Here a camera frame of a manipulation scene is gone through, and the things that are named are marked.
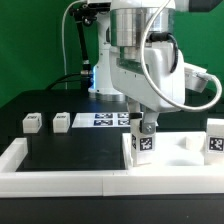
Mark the white square table top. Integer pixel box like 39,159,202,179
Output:
122,131,206,169

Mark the white U-shaped fence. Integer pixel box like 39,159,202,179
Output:
0,138,224,198

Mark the black cable bundle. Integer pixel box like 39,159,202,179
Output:
45,73,93,91

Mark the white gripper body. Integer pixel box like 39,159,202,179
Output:
109,45,204,112

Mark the white cable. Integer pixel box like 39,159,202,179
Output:
61,0,84,90

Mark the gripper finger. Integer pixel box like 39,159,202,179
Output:
140,109,159,134
127,98,142,119

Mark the white marker sheet with tags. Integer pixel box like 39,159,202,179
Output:
72,112,129,128

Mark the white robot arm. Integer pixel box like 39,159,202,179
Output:
87,0,222,135

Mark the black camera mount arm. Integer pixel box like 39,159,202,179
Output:
69,3,101,78

